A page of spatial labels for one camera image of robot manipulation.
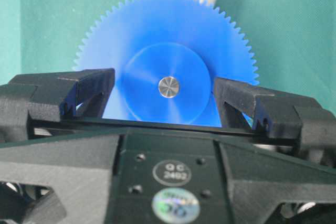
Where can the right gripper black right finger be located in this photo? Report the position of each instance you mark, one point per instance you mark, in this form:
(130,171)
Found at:
(279,115)

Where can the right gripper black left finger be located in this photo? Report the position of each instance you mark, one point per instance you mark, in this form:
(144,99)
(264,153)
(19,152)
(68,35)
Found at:
(52,97)

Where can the blue plastic gear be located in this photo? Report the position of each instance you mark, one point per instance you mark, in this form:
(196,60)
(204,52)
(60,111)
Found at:
(166,55)

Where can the centre right steel shaft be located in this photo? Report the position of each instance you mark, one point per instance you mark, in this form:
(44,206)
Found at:
(168,87)

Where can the green table cloth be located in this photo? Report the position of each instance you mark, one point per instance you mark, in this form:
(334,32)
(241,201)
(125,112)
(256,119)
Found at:
(293,40)

